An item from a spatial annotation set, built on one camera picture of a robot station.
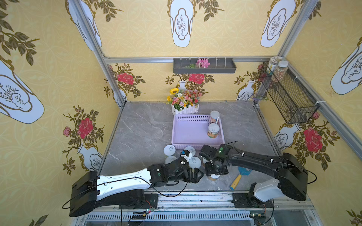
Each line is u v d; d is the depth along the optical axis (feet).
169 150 2.86
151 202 2.40
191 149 2.84
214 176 2.41
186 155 2.26
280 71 2.62
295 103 2.62
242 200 2.41
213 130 3.10
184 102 3.28
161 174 1.80
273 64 2.80
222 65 3.04
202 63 2.88
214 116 3.06
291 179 1.36
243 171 2.72
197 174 2.11
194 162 2.70
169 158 2.74
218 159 1.89
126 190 1.61
